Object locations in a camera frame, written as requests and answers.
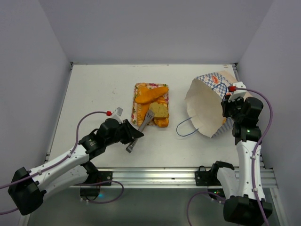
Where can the fake bread slice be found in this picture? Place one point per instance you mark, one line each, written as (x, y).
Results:
(160, 111)

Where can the long fake baguette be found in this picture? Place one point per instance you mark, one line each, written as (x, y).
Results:
(142, 108)

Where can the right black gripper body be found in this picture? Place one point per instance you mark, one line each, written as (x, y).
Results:
(228, 109)

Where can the blue checkered paper bag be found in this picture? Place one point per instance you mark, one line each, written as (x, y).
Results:
(203, 104)

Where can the floral rectangular tray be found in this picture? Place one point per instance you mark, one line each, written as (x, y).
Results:
(134, 108)

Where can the metal serving tongs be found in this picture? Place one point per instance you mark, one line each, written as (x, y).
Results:
(148, 117)

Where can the left black base bracket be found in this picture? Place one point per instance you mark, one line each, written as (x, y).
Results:
(99, 176)

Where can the twisted fake bread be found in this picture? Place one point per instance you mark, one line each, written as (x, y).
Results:
(163, 123)

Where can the black base bracket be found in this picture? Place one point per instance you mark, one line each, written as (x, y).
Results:
(204, 177)
(99, 176)

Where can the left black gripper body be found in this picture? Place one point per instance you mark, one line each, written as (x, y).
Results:
(118, 136)

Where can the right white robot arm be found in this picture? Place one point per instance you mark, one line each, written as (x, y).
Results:
(245, 202)

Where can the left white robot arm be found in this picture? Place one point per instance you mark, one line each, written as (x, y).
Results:
(30, 188)

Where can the aluminium mounting rail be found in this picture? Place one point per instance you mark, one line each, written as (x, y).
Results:
(151, 177)

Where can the right black base bracket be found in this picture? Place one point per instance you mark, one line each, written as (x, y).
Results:
(204, 177)

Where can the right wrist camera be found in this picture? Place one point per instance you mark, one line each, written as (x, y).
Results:
(237, 89)

